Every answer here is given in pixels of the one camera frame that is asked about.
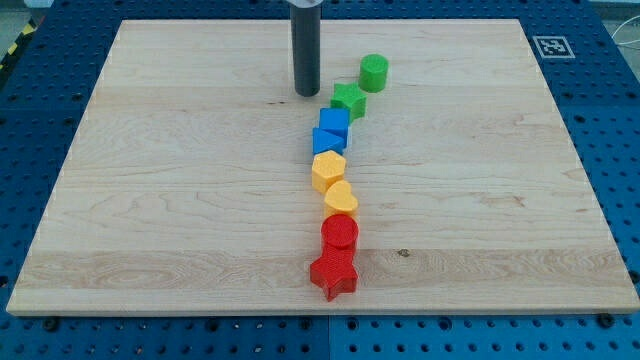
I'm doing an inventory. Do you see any green cylinder block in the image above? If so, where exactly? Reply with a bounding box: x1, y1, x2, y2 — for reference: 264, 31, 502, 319
358, 54, 389, 93

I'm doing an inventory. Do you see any red cylinder block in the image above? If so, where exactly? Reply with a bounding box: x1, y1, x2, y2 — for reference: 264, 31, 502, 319
321, 214, 359, 252

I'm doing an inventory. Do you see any blue triangle block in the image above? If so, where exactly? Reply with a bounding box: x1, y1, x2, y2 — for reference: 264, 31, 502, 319
312, 127, 345, 155

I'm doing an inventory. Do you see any yellow black hazard tape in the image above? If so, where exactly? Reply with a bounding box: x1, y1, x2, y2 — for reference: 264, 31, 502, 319
1, 19, 38, 73

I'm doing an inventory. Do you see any green star block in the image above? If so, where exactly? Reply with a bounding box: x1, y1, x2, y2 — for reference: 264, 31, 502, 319
330, 82, 367, 124

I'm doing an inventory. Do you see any yellow hexagon block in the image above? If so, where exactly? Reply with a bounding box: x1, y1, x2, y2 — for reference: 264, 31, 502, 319
311, 150, 347, 194

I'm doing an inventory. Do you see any yellow heart block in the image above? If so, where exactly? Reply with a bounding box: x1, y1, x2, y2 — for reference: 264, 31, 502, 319
324, 180, 359, 218

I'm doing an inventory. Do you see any blue cube block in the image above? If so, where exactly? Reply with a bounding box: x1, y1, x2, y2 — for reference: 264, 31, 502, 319
319, 108, 350, 142

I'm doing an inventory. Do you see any white rod mount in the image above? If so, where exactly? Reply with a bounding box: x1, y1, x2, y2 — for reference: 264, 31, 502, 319
288, 0, 323, 7

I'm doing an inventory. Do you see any red star block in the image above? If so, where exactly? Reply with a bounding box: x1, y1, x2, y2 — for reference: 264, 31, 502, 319
310, 245, 358, 301

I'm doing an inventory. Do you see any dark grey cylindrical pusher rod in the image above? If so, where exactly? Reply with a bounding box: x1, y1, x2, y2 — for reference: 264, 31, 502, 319
290, 3, 321, 97

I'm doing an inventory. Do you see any white cable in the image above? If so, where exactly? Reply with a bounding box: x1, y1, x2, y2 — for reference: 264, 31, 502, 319
610, 13, 640, 53

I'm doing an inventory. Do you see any light wooden board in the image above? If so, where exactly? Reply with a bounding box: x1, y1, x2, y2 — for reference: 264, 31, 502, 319
7, 19, 639, 317

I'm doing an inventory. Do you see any white fiducial marker tag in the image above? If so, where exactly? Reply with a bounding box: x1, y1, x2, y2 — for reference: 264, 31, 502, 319
533, 35, 575, 59

